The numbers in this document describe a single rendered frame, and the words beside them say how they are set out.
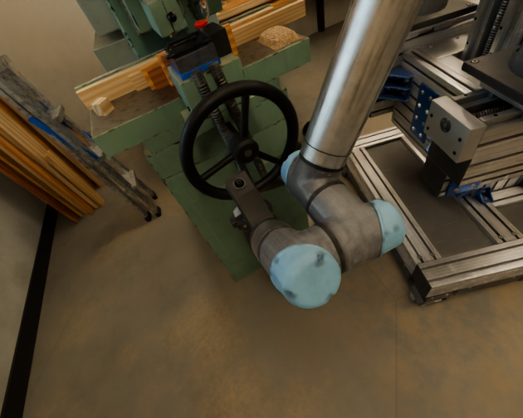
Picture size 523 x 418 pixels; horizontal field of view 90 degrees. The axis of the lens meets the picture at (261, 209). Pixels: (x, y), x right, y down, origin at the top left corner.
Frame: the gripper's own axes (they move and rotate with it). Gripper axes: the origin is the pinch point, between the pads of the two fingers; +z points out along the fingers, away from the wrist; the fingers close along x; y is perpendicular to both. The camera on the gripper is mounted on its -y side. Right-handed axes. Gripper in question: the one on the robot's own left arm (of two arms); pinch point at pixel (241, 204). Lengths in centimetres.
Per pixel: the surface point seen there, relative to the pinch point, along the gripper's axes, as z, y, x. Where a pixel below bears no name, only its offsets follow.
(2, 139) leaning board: 119, -61, -88
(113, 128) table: 11.7, -27.9, -17.6
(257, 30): 24, -37, 30
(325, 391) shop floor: 7, 78, -3
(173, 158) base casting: 18.4, -15.6, -9.4
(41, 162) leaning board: 131, -44, -84
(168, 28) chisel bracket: 15.7, -43.3, 5.0
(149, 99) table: 17.2, -31.2, -7.4
